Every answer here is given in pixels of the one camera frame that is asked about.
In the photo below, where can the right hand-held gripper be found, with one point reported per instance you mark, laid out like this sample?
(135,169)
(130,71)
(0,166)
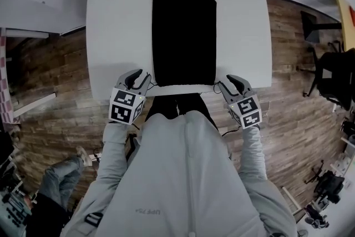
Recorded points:
(247,112)

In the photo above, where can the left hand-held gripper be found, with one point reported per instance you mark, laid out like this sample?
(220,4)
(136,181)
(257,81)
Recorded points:
(122,108)

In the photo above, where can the person's right forearm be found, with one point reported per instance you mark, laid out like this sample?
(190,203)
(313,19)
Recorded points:
(253,152)

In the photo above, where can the person's left forearm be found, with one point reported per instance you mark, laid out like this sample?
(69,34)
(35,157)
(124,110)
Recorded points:
(115,147)

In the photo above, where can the person's black trousers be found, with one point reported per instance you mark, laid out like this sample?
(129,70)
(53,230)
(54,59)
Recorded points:
(163,105)

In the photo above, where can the black desk base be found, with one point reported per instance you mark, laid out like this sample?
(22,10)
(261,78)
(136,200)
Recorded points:
(309,26)

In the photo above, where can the person's grey jacket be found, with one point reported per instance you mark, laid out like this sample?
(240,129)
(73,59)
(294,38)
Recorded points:
(183,175)

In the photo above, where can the yellow wooden desk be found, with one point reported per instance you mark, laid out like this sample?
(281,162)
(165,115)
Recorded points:
(346,22)

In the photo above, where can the small black office chair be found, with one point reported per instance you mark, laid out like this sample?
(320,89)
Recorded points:
(330,186)

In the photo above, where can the red object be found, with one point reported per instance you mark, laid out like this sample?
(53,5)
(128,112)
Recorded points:
(352,16)

